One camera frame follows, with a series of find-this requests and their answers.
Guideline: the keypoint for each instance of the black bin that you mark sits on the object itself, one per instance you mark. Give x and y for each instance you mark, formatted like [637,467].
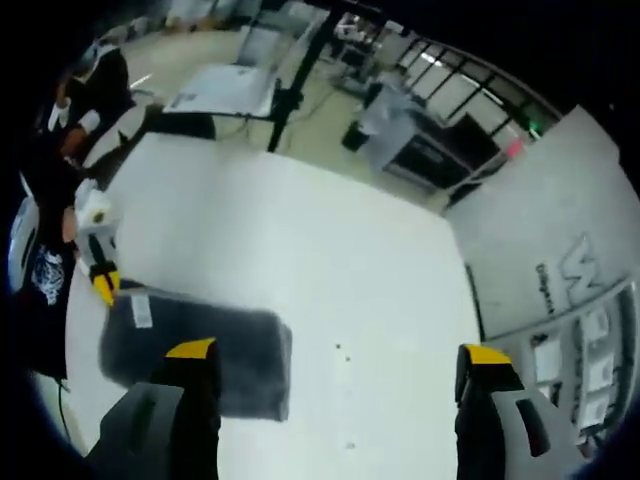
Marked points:
[356,137]

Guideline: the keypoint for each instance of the person's left hand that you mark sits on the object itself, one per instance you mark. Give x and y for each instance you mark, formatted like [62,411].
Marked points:
[70,225]

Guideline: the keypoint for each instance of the grey towel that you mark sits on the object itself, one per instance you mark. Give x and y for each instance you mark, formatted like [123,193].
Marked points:
[200,325]

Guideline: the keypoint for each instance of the black tripod stand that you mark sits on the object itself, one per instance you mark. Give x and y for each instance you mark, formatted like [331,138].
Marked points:
[302,75]

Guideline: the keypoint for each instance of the row of white storage bins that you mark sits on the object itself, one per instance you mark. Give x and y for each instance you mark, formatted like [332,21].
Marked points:
[547,357]

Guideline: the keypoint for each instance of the white worn device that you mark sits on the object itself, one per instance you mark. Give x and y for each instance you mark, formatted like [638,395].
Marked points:
[25,245]

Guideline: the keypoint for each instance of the grey covered machine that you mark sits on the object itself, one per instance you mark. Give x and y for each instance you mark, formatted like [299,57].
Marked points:
[392,120]

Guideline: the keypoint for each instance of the grey metal shelf unit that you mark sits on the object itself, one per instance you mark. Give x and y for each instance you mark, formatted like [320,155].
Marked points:
[625,350]

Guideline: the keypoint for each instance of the dark cabinet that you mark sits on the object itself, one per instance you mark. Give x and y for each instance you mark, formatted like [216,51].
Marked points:
[440,150]

